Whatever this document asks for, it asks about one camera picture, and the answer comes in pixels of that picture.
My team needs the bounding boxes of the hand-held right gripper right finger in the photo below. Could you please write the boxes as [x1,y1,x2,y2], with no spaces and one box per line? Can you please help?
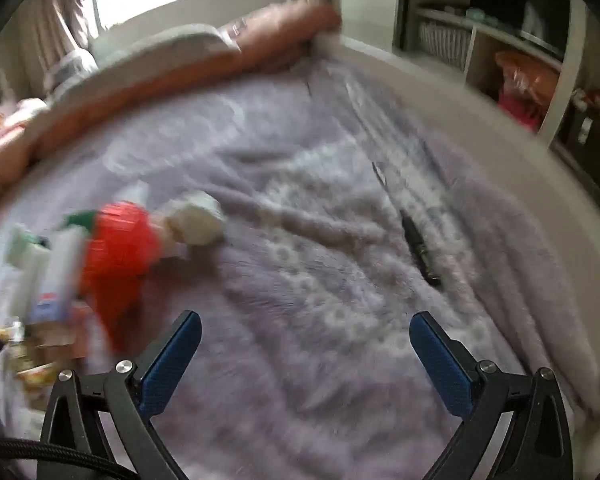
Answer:
[409,311,588,480]

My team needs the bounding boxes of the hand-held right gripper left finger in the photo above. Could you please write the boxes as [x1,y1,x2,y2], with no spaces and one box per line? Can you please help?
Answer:
[36,310,203,480]

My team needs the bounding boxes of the white tissue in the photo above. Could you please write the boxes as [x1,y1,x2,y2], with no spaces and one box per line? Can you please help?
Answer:
[162,191,227,248]

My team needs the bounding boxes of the blue and white packet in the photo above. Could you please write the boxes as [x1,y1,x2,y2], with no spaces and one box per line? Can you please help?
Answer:
[27,295,78,326]

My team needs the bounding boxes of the white tube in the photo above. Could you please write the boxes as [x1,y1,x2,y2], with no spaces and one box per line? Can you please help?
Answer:
[7,225,48,311]

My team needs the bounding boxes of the white carton box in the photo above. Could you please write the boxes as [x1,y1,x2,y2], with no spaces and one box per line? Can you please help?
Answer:
[42,230,88,306]

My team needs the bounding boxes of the red snack packet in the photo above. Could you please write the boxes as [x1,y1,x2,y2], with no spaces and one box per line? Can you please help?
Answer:
[80,201,163,351]

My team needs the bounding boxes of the black pen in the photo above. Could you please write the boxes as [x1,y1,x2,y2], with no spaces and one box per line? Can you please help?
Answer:
[371,161,441,288]

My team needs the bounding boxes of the flat green packet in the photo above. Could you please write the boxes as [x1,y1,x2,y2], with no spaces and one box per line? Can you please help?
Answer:
[60,208,100,233]

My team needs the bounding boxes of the purple fleece blanket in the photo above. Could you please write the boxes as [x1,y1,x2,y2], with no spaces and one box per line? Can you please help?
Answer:
[0,57,600,480]

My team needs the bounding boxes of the pink soft toy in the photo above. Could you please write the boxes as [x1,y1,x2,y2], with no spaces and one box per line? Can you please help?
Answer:
[0,92,48,158]

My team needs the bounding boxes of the orange plastic bag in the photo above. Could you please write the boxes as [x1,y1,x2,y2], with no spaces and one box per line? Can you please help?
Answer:
[495,50,563,131]

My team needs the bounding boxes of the grey pillow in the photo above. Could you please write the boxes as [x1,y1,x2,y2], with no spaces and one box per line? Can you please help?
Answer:
[92,22,243,73]

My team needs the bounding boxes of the white woven basket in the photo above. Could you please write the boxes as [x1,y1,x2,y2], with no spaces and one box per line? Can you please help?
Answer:
[419,19,475,72]

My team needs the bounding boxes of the white shelf unit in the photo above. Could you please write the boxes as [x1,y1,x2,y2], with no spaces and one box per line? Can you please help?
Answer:
[395,0,600,221]

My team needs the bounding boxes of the beige curtain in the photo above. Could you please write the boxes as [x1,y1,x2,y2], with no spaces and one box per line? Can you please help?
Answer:
[7,0,103,58]

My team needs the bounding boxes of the black braided cable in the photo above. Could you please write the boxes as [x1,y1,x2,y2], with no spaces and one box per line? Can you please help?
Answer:
[0,437,138,480]

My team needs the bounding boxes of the white bed frame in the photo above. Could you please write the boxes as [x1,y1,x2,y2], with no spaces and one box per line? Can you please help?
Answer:
[92,0,600,411]

